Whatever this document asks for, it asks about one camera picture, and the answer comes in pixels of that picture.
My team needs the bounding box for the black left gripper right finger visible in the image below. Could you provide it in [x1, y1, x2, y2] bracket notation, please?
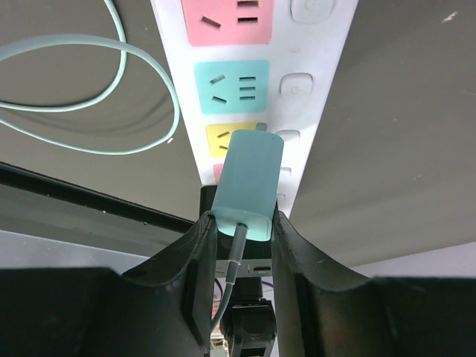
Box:
[271, 211, 475, 356]

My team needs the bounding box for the teal plug adapter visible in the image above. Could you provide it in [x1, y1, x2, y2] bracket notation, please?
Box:
[211, 123, 284, 242]

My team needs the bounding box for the white multicolour power strip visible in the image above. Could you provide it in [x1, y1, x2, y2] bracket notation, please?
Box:
[152, 0, 357, 213]

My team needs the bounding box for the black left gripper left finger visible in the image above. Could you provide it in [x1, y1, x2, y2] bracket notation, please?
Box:
[1, 213, 217, 356]

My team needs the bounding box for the thin teal white cable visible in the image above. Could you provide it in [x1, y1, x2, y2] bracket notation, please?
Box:
[0, 0, 249, 335]

